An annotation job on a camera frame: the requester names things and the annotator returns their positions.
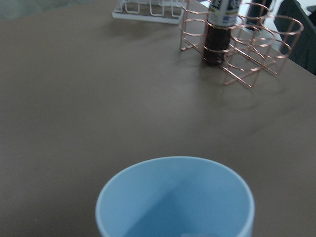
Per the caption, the light blue cup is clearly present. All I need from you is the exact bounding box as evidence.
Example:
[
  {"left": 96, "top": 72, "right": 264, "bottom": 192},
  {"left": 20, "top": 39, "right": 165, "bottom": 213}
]
[{"left": 95, "top": 157, "right": 255, "bottom": 237}]

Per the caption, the dark bottle in rack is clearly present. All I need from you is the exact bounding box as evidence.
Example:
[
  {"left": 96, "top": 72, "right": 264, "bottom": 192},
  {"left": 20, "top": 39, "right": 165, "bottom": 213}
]
[{"left": 202, "top": 0, "right": 241, "bottom": 66}]

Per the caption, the copper wire bottle rack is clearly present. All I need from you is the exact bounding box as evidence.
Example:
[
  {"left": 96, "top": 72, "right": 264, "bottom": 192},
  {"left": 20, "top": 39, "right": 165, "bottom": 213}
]
[{"left": 180, "top": 0, "right": 304, "bottom": 87}]

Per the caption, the white wire rack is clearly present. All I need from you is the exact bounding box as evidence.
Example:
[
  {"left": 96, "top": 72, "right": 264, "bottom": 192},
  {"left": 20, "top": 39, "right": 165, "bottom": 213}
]
[{"left": 112, "top": 0, "right": 187, "bottom": 24}]

